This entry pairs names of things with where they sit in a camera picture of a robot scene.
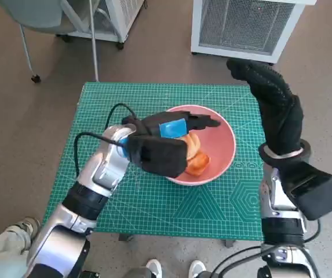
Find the person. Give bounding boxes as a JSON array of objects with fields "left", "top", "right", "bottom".
[{"left": 0, "top": 217, "right": 42, "bottom": 278}]

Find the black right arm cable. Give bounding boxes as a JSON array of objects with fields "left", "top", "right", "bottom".
[{"left": 211, "top": 244, "right": 320, "bottom": 278}]

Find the white metal pole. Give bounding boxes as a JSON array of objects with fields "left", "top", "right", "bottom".
[{"left": 87, "top": 0, "right": 100, "bottom": 82}]

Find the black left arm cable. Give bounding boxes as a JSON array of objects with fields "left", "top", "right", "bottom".
[{"left": 73, "top": 103, "right": 139, "bottom": 177}]

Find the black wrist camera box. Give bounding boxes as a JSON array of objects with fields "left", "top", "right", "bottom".
[
  {"left": 127, "top": 134, "right": 190, "bottom": 178},
  {"left": 278, "top": 160, "right": 332, "bottom": 221}
]

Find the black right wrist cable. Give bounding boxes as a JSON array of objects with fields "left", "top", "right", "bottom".
[{"left": 303, "top": 218, "right": 322, "bottom": 244}]

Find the grey chair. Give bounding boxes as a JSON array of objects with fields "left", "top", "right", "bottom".
[{"left": 0, "top": 0, "right": 91, "bottom": 84}]

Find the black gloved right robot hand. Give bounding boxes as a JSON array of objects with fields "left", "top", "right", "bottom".
[{"left": 225, "top": 58, "right": 304, "bottom": 157}]

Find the white desk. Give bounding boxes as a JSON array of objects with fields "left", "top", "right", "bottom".
[{"left": 280, "top": 0, "right": 319, "bottom": 6}]

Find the pink bowl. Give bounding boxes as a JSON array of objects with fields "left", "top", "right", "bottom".
[{"left": 164, "top": 104, "right": 236, "bottom": 186}]

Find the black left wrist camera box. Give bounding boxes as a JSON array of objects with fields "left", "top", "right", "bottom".
[{"left": 127, "top": 134, "right": 190, "bottom": 178}]

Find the green cutting mat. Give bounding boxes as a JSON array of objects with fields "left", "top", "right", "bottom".
[{"left": 42, "top": 81, "right": 267, "bottom": 242}]

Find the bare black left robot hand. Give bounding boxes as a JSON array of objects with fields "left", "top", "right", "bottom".
[{"left": 138, "top": 111, "right": 222, "bottom": 140}]

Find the white shoe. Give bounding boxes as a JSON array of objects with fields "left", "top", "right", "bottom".
[
  {"left": 188, "top": 259, "right": 206, "bottom": 278},
  {"left": 145, "top": 258, "right": 163, "bottom": 278}
]

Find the dark grey leg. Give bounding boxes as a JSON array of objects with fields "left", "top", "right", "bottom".
[
  {"left": 123, "top": 266, "right": 154, "bottom": 278},
  {"left": 197, "top": 270, "right": 221, "bottom": 278}
]

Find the white mesh cabinet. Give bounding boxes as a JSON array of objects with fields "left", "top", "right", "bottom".
[
  {"left": 56, "top": 0, "right": 149, "bottom": 50},
  {"left": 191, "top": 0, "right": 305, "bottom": 64}
]

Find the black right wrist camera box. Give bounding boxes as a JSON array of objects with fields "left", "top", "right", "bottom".
[{"left": 278, "top": 160, "right": 332, "bottom": 221}]

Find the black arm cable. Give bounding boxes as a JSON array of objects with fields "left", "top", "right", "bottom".
[
  {"left": 73, "top": 103, "right": 139, "bottom": 177},
  {"left": 211, "top": 244, "right": 320, "bottom": 278}
]

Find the orange toy bread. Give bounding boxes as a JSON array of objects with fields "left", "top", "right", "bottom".
[{"left": 180, "top": 131, "right": 212, "bottom": 177}]

